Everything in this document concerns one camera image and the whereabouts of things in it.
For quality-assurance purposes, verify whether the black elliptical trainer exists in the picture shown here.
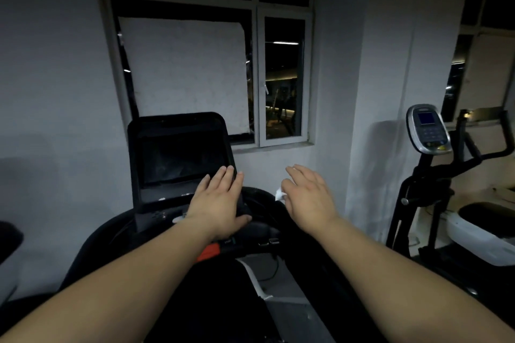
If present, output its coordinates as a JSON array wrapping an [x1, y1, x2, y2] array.
[[385, 103, 515, 307]]

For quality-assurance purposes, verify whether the person's left forearm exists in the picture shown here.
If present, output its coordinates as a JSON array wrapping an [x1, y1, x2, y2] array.
[[0, 216, 220, 343]]

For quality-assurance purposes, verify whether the white framed window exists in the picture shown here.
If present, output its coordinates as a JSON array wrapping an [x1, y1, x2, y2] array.
[[440, 0, 515, 124], [96, 0, 317, 154]]

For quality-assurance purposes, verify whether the white paper window cover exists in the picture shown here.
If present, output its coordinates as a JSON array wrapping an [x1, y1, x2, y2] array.
[[119, 17, 251, 137], [457, 33, 515, 113]]

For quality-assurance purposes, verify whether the person's right hand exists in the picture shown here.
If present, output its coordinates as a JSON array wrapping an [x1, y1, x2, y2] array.
[[280, 164, 341, 236]]

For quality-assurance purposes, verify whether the person's right forearm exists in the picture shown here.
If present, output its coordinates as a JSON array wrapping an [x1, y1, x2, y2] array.
[[318, 216, 515, 343]]

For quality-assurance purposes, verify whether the person's left hand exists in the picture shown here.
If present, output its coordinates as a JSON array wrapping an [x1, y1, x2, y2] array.
[[186, 165, 253, 241]]

